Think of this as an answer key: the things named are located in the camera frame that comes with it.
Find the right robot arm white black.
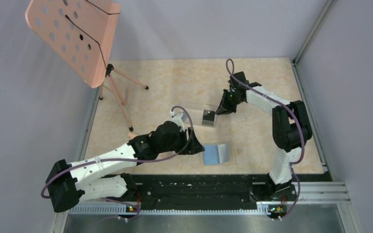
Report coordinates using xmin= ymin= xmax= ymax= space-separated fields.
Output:
xmin=216 ymin=71 xmax=312 ymax=200

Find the pink wooden cylinder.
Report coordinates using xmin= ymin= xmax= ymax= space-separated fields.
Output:
xmin=128 ymin=132 xmax=138 ymax=140

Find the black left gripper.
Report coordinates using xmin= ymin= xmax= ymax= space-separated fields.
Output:
xmin=159 ymin=127 xmax=205 ymax=155

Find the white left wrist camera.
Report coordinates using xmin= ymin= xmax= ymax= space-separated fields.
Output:
xmin=170 ymin=110 xmax=188 ymax=132

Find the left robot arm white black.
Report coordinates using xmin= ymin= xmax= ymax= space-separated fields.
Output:
xmin=41 ymin=121 xmax=205 ymax=213

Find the clear plastic box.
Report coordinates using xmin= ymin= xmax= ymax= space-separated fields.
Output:
xmin=179 ymin=101 xmax=219 ymax=129

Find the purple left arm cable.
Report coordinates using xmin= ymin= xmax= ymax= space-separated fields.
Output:
xmin=41 ymin=106 xmax=195 ymax=213

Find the aluminium frame rail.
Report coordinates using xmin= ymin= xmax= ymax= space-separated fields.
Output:
xmin=50 ymin=182 xmax=362 ymax=233

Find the pink perforated music stand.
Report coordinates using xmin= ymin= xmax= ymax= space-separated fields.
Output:
xmin=25 ymin=0 xmax=149 ymax=132

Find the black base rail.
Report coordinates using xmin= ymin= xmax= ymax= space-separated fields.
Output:
xmin=122 ymin=173 xmax=332 ymax=213

